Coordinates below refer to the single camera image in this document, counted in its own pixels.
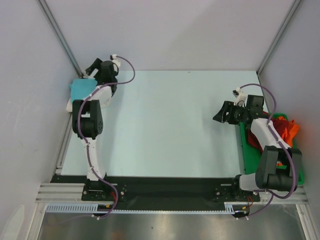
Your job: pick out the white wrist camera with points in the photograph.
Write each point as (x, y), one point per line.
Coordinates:
(240, 97)
(116, 60)

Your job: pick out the aluminium corner post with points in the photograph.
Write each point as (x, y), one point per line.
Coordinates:
(48, 14)
(279, 35)

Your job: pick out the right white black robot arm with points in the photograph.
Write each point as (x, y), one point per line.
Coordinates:
(279, 165)

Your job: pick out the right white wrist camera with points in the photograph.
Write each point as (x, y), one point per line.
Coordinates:
(240, 97)

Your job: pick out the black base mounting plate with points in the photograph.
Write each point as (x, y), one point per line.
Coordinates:
(183, 194)

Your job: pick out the orange t shirt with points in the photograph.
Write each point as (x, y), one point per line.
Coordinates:
(286, 129)

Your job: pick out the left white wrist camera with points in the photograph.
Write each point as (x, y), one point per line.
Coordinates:
(116, 60)

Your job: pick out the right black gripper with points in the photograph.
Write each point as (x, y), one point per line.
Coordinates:
(228, 113)

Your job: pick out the light blue t shirt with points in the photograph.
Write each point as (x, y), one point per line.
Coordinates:
(81, 88)

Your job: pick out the red t shirt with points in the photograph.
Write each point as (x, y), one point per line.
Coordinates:
(266, 134)

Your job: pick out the grey slotted cable duct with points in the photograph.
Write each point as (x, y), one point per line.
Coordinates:
(96, 208)

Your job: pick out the green plastic tray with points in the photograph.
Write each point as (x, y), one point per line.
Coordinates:
(251, 148)

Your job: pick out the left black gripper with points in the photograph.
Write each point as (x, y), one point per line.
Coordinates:
(96, 65)

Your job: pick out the left aluminium corner post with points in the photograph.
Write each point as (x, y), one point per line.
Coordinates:
(48, 14)

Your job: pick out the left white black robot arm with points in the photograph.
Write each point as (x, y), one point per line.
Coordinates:
(88, 96)

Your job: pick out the aluminium front frame rail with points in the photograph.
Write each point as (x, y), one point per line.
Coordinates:
(72, 192)

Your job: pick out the right aluminium corner post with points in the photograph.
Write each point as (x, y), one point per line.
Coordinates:
(279, 35)

